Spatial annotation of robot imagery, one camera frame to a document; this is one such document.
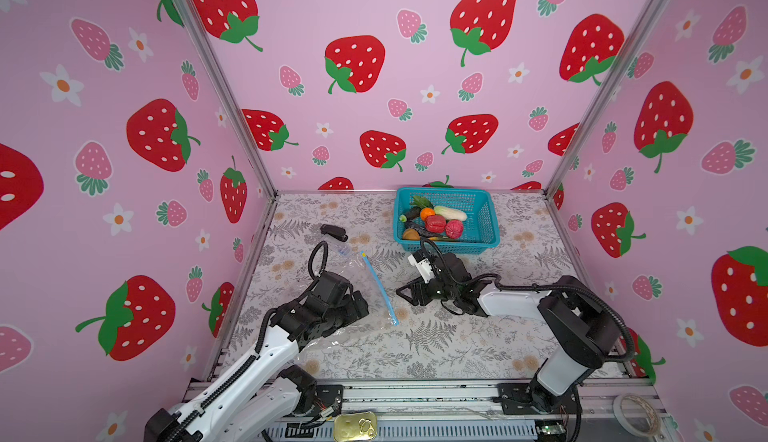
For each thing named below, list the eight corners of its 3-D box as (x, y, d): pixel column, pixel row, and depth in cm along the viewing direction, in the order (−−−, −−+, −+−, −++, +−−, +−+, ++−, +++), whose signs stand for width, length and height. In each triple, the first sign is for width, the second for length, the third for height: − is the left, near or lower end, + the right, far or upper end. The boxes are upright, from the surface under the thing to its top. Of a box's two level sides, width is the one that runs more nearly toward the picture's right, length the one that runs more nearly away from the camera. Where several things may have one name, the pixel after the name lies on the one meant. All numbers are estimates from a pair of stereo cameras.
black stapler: (321, 232, 110) (319, 228, 108) (326, 226, 112) (325, 221, 110) (345, 242, 107) (343, 237, 105) (350, 235, 110) (349, 230, 107)
